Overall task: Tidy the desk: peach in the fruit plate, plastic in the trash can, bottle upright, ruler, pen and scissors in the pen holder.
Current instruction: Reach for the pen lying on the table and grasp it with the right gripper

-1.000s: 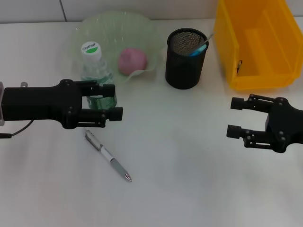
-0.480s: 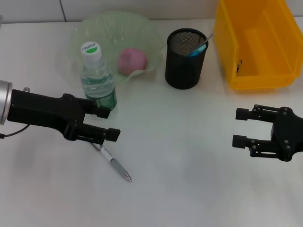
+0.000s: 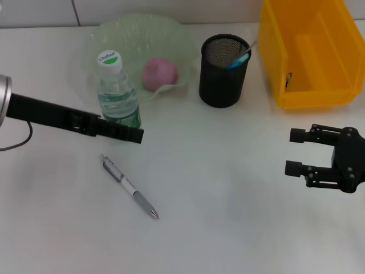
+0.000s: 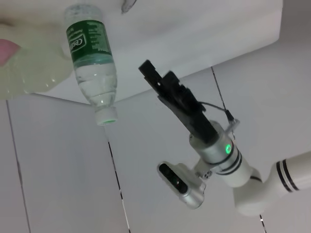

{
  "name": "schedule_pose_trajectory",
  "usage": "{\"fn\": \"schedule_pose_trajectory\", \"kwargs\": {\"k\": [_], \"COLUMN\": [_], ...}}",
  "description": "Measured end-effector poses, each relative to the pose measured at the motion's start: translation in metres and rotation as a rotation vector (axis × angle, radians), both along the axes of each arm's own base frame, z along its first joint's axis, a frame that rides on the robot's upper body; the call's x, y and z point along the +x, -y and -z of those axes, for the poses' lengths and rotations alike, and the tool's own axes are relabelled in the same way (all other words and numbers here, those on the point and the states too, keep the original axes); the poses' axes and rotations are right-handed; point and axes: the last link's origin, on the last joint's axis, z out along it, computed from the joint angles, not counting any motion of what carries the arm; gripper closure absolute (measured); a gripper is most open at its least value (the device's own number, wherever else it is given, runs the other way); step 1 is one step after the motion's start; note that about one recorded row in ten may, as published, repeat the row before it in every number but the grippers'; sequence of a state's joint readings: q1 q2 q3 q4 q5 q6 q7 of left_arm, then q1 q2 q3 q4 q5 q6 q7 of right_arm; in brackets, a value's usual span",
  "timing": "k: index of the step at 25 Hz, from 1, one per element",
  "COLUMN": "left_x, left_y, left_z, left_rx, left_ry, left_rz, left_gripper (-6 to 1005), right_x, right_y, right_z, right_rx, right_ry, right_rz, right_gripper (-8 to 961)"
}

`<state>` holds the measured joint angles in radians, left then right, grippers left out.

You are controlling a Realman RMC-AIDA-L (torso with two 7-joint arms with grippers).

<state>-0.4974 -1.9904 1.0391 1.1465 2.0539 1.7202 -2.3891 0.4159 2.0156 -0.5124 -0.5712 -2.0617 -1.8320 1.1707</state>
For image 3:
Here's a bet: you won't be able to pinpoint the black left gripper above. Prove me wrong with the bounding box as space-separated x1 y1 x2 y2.
5 93 145 143

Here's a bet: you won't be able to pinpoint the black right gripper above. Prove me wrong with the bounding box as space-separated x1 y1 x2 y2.
285 124 365 194

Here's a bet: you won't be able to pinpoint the clear water bottle green label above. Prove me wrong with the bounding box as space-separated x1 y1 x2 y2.
96 50 142 129

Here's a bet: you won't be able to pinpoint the silver white pen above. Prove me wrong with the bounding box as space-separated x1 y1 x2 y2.
100 154 160 220

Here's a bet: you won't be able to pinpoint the pink peach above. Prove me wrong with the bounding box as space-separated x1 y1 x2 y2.
141 58 178 91

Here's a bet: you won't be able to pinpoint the blue scissors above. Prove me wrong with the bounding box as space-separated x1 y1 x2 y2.
228 54 249 69

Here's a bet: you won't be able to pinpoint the clear plastic ruler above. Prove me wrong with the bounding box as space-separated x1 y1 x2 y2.
228 39 259 68

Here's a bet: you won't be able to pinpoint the translucent green fruit bowl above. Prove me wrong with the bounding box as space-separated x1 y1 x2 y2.
85 13 199 105

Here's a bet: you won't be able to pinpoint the black mesh pen holder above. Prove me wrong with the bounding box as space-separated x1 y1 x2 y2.
198 34 252 108

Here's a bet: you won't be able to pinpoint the yellow plastic bin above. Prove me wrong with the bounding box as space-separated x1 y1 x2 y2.
257 0 365 111

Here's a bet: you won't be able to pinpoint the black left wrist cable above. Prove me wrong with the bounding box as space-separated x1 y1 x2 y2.
0 121 34 152

